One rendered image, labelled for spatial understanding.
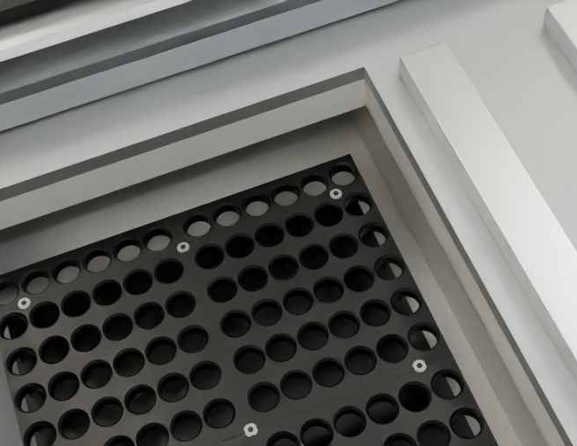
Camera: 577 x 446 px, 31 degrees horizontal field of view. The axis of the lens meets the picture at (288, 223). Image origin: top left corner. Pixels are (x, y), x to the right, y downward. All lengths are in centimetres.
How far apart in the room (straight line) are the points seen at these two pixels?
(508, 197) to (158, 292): 16
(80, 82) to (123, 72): 2
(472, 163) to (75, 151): 17
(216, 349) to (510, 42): 19
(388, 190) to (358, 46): 11
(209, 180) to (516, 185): 21
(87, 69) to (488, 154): 17
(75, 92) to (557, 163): 20
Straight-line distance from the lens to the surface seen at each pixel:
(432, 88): 43
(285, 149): 57
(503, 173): 41
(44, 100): 45
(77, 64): 44
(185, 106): 45
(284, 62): 46
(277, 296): 45
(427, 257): 52
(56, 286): 47
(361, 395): 42
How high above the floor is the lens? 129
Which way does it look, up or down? 57 degrees down
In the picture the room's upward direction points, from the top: 8 degrees counter-clockwise
